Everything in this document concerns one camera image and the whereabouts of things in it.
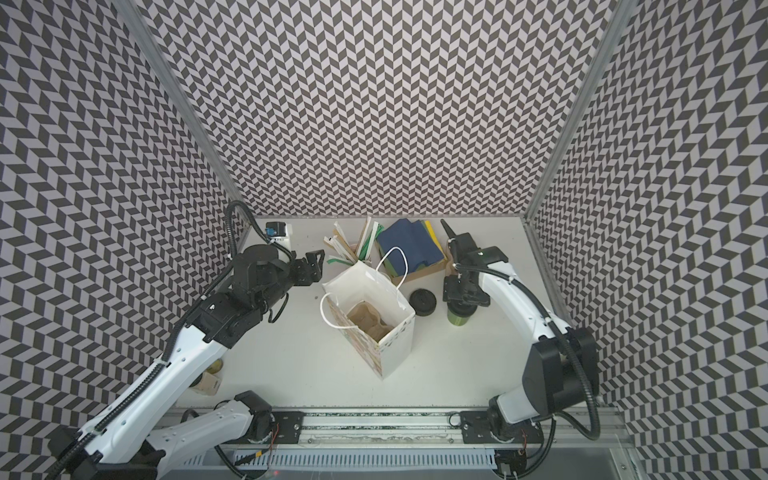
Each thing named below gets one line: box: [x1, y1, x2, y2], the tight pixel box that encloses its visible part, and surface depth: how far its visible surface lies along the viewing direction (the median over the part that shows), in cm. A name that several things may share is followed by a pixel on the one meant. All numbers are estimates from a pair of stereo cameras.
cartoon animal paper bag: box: [320, 246, 416, 380], surface depth 75 cm
